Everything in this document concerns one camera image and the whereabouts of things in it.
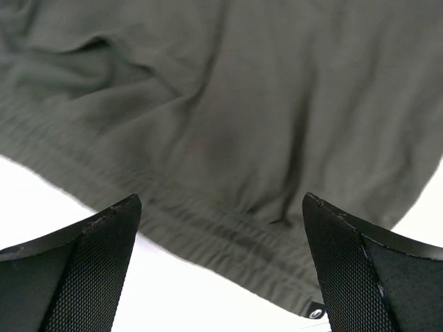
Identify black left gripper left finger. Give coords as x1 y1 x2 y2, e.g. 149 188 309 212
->
1 194 142 332

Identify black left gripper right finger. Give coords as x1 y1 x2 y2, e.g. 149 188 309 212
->
302 194 442 332

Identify olive green shorts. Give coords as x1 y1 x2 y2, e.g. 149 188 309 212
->
1 0 442 317

